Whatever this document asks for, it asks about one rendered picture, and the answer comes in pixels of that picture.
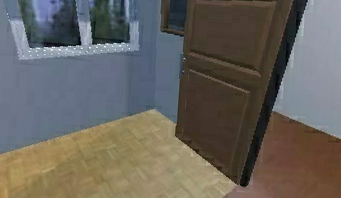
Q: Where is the brown panelled room door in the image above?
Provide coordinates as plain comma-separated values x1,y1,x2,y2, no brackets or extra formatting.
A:
171,0,296,189

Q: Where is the brown framed window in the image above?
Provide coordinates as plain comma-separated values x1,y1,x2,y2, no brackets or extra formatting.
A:
158,0,189,38

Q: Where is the white framed window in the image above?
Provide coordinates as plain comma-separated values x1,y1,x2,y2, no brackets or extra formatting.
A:
0,0,143,69

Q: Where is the grey door handle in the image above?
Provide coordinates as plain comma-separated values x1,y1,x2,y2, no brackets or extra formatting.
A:
178,53,187,80

